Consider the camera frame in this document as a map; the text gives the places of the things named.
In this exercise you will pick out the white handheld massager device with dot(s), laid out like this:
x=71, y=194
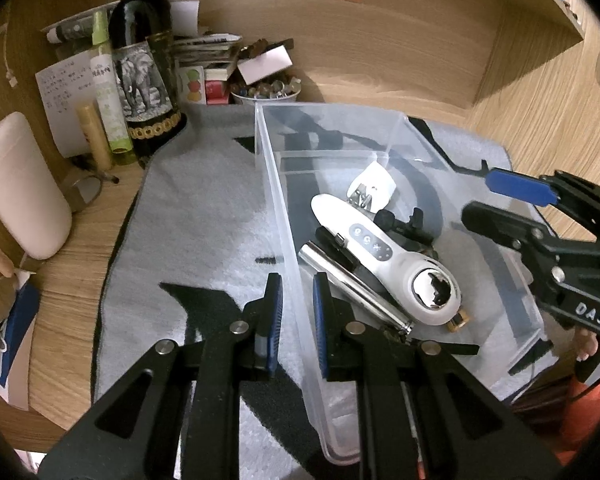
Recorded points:
x=425, y=289

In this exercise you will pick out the silver metal cylinder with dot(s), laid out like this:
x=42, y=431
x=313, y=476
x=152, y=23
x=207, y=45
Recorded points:
x=356, y=289

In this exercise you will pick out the white plug adapter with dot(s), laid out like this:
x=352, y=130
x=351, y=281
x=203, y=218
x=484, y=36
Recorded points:
x=372, y=189

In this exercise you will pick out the dark wine bottle elephant label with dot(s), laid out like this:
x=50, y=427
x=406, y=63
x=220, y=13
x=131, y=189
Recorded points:
x=141, y=35

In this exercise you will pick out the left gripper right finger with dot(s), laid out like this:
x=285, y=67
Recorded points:
x=334, y=346

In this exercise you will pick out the small white box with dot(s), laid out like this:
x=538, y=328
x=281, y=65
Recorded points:
x=266, y=64

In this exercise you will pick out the grey mat with black letters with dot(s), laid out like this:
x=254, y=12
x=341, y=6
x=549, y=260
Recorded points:
x=199, y=245

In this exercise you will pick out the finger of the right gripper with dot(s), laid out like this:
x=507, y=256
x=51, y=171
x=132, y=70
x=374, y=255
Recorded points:
x=521, y=187
x=510, y=230

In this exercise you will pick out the white handwritten note paper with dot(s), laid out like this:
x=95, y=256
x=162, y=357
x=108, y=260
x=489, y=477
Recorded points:
x=62, y=87

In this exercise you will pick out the card with coloured circles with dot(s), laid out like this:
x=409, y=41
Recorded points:
x=192, y=85

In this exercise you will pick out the clear plastic storage bin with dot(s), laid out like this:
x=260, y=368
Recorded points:
x=306, y=149

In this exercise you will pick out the green white spray bottle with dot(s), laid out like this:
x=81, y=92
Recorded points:
x=106, y=88

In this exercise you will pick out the right hand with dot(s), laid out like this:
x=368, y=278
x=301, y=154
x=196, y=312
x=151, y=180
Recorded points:
x=585, y=343

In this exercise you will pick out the black clip mount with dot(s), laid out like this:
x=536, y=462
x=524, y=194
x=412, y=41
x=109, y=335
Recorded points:
x=409, y=235

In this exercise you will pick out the orange jacket sleeve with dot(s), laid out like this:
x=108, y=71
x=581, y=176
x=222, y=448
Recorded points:
x=580, y=418

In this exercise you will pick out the white bowl of stones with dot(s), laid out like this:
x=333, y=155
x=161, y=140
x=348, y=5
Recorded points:
x=281, y=89

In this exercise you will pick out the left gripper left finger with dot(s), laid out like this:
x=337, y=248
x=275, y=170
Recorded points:
x=264, y=317

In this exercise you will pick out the beige cylindrical tube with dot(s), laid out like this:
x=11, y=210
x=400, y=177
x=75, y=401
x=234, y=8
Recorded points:
x=95, y=135

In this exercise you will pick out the stack of books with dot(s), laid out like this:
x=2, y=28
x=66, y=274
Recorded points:
x=216, y=54

